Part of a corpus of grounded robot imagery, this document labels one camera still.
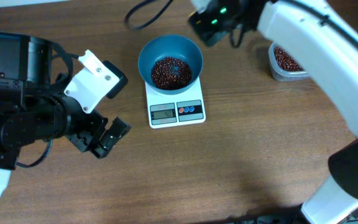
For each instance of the red beans in bowl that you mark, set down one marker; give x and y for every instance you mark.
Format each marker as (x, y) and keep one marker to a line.
(171, 74)

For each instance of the red beans in container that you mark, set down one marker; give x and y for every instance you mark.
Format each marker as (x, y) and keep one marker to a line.
(285, 61)

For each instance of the white digital kitchen scale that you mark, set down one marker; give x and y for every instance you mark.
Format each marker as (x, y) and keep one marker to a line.
(166, 111)

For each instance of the teal plastic bowl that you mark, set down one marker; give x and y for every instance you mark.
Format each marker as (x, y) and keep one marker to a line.
(171, 45)

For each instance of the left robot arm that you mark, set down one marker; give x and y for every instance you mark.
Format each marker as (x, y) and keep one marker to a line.
(47, 93)

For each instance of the aluminium frame rail base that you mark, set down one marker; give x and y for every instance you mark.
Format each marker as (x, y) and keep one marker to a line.
(284, 218)

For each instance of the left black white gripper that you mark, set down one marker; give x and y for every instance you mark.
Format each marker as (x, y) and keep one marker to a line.
(92, 135)

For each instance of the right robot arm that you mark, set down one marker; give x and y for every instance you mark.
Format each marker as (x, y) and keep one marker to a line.
(327, 48)

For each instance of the clear plastic container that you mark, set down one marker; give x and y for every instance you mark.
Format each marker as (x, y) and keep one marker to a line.
(282, 75)

